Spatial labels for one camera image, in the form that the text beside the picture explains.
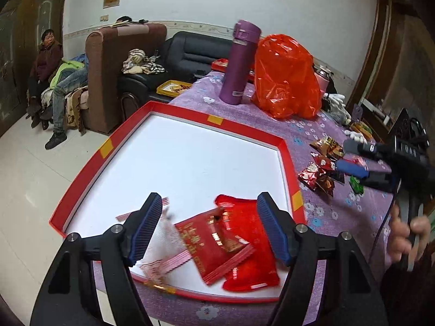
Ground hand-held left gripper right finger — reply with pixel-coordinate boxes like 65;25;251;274
256;192;390;326

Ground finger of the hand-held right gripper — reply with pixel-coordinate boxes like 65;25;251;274
335;159;398;193
343;139;392;160

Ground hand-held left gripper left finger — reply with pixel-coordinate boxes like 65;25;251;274
30;192;164;326

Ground green snack packet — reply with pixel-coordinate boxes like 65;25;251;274
349;176;365;194

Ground pink white snack packet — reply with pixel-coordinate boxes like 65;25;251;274
116;195;191;294

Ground red shiny snack packet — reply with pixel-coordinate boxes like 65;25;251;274
311;153;337;170
298;163;327;189
314;175;345;198

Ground red translucent snack packet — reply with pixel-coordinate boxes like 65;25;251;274
214;194;281;293

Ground red gold-print snack packet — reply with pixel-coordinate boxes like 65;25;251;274
174;207;256;284

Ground red shallow box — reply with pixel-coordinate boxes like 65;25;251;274
49;100;308;304

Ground person's right hand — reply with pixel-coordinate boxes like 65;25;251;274
387;205;432;272

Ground white glove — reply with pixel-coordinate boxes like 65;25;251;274
323;92;347;109
343;129;374;143

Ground yellow snack pack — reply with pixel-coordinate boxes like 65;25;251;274
350;122;374;134

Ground brown gold snack packet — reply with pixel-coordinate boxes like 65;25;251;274
310;136;344;158

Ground grey glove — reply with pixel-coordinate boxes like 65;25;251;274
331;105;352;124

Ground pink bottle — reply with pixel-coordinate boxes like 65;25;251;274
313;64;332;92

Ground purple floral tablecloth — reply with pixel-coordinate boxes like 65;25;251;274
93;70;402;326

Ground orange plastic bag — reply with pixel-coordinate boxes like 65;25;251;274
251;34;322;120

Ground brown wooden door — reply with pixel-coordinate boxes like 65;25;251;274
347;0;435;126

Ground yellow tray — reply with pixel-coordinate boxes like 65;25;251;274
156;80;194;96

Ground patterned blanket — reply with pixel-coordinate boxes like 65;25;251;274
63;88;89;130

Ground purple thermos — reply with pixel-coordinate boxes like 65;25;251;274
218;20;262;106

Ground brown armchair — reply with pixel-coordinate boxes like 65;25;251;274
80;23;168;134

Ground red tray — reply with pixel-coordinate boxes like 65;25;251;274
211;59;255;75

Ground pile of clothes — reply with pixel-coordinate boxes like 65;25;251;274
122;48;167;75

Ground black leather sofa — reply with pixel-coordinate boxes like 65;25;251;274
117;31;238;123

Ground tan flat board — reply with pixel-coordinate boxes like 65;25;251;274
109;20;150;28

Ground black cable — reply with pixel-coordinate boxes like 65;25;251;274
372;173;400;262

